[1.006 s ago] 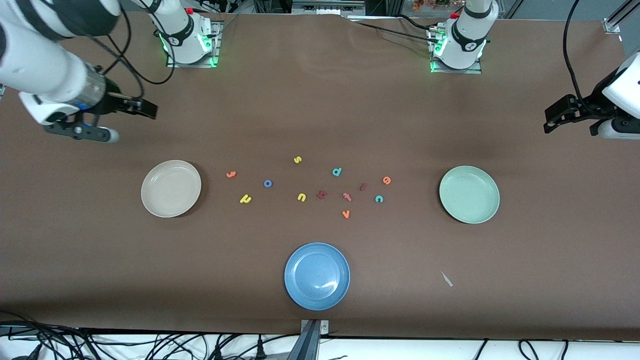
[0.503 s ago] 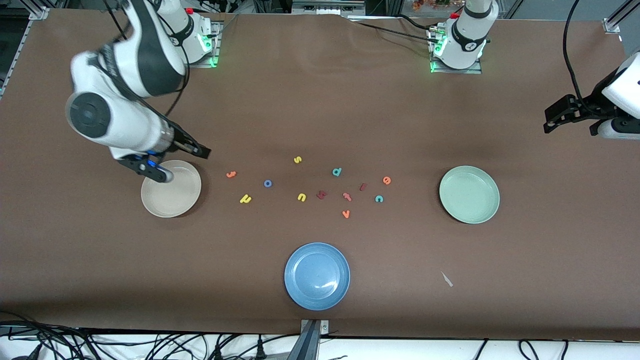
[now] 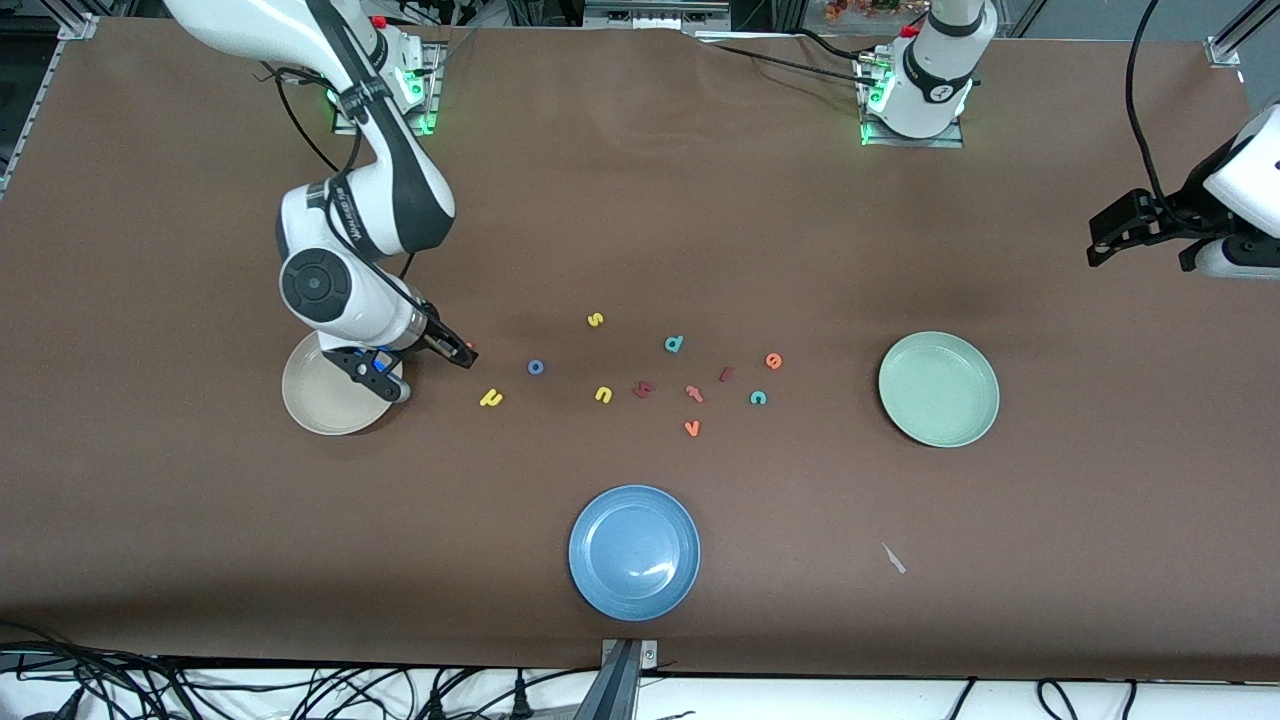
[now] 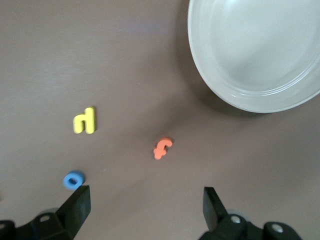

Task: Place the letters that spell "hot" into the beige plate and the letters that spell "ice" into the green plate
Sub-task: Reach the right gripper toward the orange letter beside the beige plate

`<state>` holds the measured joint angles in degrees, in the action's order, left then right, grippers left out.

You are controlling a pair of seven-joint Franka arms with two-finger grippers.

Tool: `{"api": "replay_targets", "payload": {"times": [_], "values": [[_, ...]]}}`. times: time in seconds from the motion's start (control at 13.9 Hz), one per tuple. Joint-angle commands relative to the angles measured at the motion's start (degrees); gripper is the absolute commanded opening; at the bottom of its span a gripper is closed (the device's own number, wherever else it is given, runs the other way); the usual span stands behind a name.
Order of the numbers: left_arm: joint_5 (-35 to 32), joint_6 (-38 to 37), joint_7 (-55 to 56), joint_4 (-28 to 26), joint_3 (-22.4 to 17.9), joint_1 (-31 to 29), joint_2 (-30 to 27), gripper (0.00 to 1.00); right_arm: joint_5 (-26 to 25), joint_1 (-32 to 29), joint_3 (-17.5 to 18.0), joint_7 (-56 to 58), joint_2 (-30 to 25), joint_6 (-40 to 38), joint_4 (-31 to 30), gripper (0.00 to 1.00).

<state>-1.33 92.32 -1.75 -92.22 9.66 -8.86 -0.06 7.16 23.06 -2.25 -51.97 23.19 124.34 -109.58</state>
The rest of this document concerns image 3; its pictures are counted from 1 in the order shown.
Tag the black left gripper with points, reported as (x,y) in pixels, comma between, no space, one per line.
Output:
(1172,222)

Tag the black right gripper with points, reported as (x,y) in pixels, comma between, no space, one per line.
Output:
(437,338)

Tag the yellow foam letter n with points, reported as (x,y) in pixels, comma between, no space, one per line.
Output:
(488,402)

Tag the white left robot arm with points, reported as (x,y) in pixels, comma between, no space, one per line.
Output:
(935,70)

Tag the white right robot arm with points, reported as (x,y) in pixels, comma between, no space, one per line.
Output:
(370,310)

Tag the beige brown plate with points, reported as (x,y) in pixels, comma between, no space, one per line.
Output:
(320,405)

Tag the green plate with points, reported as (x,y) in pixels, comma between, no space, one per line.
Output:
(938,390)

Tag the blue plate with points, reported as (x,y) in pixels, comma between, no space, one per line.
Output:
(633,552)

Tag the orange decoration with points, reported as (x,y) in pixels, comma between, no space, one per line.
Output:
(860,8)

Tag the grey metal device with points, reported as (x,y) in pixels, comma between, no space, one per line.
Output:
(650,15)

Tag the white paper scrap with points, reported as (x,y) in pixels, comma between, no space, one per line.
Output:
(893,558)

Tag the aluminium frame profile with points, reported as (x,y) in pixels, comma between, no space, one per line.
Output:
(42,88)
(1222,48)

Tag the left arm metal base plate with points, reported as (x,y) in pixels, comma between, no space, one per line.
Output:
(915,142)

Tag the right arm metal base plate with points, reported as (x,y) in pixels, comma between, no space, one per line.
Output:
(436,90)

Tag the metal clamp bracket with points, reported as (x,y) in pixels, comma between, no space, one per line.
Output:
(650,655)

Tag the grey camera mount pole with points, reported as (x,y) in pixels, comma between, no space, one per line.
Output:
(615,690)

